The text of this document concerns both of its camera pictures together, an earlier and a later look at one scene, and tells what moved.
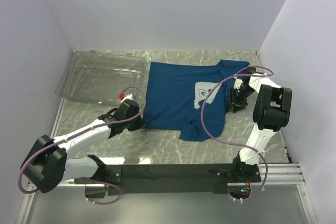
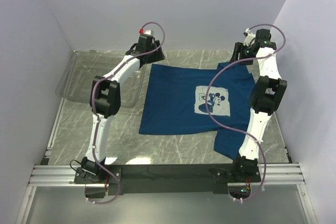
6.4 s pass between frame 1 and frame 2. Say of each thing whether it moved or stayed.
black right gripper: moved
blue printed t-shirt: moved
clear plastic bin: stayed
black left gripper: moved
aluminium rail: stayed
